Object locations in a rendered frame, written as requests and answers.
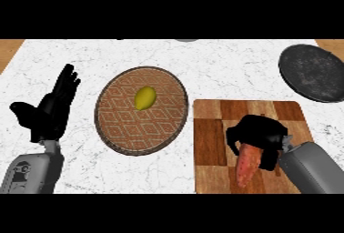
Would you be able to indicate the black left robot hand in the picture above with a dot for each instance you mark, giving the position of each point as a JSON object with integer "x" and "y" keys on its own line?
{"x": 52, "y": 112}

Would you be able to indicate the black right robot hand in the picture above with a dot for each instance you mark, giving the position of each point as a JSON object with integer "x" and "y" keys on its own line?
{"x": 262, "y": 129}

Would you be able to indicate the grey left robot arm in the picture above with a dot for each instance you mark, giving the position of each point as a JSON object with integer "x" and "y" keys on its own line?
{"x": 31, "y": 170}

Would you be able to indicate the wooden cutting board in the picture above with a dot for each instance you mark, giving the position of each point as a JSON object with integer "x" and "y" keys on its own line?
{"x": 215, "y": 145}

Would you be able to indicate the round patterned brown placemat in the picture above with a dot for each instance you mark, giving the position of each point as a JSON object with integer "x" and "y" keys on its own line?
{"x": 141, "y": 110}

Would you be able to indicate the yellow lemon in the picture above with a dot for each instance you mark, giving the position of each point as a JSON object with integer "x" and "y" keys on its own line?
{"x": 145, "y": 98}

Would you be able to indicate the grey round object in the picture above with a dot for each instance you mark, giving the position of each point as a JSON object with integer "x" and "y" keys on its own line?
{"x": 186, "y": 40}

